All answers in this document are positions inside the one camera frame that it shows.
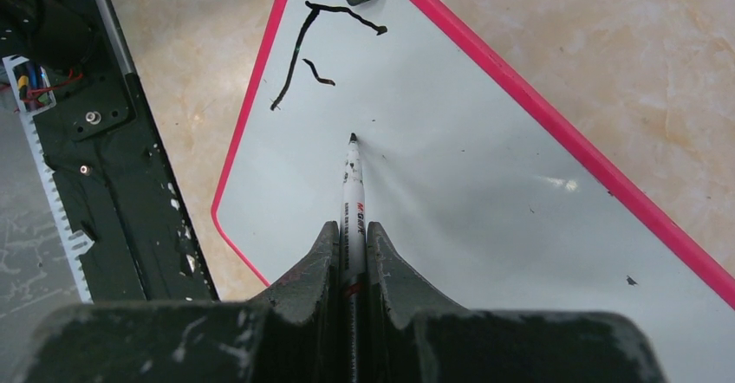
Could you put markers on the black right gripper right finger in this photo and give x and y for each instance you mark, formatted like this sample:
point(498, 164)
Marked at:
point(418, 334)

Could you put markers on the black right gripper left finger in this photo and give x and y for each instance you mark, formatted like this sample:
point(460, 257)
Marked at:
point(290, 332)

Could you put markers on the white whiteboard marker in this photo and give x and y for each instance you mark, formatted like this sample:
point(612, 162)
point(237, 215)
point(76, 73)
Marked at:
point(352, 252)

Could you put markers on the red framed whiteboard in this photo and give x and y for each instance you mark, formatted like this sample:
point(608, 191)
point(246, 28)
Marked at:
point(483, 186)

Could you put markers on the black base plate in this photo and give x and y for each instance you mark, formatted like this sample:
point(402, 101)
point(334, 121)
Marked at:
point(131, 236)

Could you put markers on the white cable duct rail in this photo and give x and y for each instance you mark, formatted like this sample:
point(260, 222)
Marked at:
point(49, 185)

